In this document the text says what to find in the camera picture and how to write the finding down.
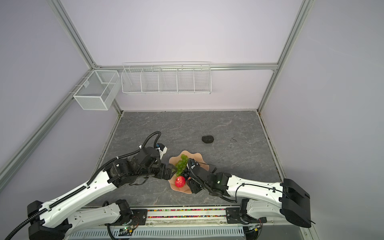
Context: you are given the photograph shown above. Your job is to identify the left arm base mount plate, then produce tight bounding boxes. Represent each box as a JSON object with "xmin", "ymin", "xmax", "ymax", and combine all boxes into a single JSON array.
[{"xmin": 110, "ymin": 209, "xmax": 148, "ymax": 226}]

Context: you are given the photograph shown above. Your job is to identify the green fake grape bunch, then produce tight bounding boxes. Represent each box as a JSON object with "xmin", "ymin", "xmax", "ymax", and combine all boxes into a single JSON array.
[{"xmin": 176, "ymin": 154, "xmax": 189, "ymax": 177}]

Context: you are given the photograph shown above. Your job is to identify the long white wire basket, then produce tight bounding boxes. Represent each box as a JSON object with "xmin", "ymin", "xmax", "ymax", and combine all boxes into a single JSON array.
[{"xmin": 121, "ymin": 62, "xmax": 212, "ymax": 94}]

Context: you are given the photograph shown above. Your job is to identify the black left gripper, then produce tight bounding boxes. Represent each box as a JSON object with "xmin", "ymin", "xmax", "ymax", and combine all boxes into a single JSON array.
[{"xmin": 137, "ymin": 162, "xmax": 178, "ymax": 180}]

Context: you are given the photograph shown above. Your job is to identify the beige wavy fruit bowl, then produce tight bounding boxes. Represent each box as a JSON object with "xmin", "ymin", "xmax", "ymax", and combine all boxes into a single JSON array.
[{"xmin": 168, "ymin": 151, "xmax": 210, "ymax": 194}]

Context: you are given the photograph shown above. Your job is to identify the red fake apple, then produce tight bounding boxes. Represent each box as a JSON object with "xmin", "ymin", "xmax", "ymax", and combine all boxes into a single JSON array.
[{"xmin": 175, "ymin": 176, "xmax": 186, "ymax": 188}]

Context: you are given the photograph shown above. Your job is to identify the aluminium front rail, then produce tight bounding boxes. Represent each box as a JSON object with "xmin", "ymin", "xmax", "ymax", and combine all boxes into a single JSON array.
[{"xmin": 68, "ymin": 201, "xmax": 289, "ymax": 234}]

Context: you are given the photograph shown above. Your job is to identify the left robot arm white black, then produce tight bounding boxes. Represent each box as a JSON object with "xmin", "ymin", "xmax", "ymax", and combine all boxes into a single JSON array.
[{"xmin": 6, "ymin": 146, "xmax": 177, "ymax": 240}]

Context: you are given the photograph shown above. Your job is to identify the dark fake avocado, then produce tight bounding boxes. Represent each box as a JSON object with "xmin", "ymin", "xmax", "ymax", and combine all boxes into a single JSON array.
[{"xmin": 202, "ymin": 135, "xmax": 215, "ymax": 144}]

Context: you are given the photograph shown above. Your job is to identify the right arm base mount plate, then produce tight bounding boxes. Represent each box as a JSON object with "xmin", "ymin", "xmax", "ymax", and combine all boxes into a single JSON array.
[{"xmin": 225, "ymin": 208, "xmax": 267, "ymax": 225}]

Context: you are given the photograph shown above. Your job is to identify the small white mesh basket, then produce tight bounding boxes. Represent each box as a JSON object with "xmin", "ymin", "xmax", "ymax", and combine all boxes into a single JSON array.
[{"xmin": 74, "ymin": 70, "xmax": 121, "ymax": 111}]

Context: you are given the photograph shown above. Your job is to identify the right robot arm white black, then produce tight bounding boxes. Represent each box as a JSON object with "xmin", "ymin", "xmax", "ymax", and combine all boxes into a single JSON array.
[{"xmin": 187, "ymin": 159, "xmax": 313, "ymax": 228}]

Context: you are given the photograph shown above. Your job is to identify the dark purple fake grape bunch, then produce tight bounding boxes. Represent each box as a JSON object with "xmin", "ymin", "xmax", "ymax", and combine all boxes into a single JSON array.
[{"xmin": 182, "ymin": 169, "xmax": 190, "ymax": 181}]

